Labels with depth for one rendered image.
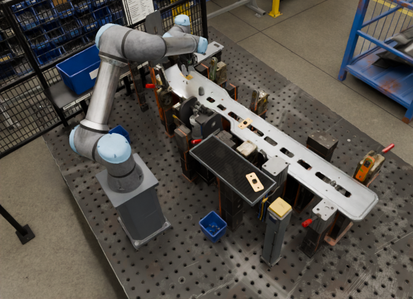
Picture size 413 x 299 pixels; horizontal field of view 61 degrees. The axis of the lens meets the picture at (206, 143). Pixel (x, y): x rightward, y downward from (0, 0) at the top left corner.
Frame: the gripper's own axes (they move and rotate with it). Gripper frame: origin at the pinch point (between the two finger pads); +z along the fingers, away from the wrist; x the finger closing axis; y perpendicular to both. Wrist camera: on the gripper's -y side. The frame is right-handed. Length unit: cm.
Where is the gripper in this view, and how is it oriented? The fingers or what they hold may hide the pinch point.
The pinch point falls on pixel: (185, 73)
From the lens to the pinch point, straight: 203.8
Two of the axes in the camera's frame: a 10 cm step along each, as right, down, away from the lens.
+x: 7.4, -5.4, 4.1
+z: 0.5, 6.5, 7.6
